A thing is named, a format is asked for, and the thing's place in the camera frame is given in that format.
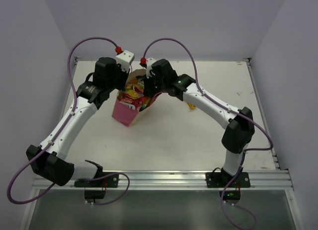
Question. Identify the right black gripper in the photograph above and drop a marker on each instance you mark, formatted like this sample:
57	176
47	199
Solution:
147	86

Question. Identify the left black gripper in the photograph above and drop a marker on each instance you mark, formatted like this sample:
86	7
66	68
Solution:
121	77

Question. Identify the orange Fox's candy bag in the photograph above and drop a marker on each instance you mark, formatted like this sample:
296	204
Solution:
134	92

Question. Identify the pink paper bag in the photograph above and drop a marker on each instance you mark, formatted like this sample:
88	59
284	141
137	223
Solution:
125	115

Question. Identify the yellow M&M's packet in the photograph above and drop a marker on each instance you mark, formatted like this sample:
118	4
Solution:
191	106

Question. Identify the red snack pack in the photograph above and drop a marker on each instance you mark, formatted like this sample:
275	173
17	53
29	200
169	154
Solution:
138	104

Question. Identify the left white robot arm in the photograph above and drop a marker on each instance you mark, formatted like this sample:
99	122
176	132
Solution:
48	158

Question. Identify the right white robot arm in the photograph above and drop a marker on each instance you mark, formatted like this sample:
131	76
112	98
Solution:
238	131

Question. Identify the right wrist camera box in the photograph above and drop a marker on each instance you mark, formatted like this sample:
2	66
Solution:
149	63

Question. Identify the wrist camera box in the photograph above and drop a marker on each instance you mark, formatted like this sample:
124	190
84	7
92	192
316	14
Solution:
125	59
149	63

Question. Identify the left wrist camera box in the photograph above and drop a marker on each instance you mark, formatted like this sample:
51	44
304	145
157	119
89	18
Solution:
125	59

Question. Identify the aluminium mounting rail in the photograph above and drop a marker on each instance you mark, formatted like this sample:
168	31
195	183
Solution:
197	180

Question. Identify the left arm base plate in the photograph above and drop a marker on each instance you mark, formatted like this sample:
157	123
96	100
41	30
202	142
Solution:
104	180

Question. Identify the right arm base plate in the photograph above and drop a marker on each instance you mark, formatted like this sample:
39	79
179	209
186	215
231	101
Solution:
219	179

